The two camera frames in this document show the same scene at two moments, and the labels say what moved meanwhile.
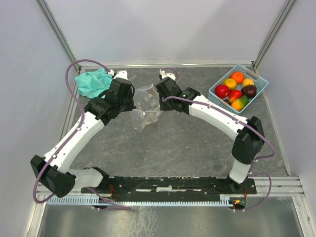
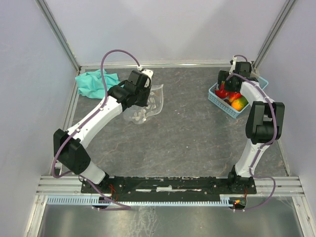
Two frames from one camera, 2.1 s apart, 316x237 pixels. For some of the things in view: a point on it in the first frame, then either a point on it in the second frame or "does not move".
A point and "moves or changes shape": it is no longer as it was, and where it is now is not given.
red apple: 222,91 does not move
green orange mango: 239,103 does not move
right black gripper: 162,106 to 222,76
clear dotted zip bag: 147,109 moves or changes shape
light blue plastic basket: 261,84 does not move
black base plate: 170,188 does not move
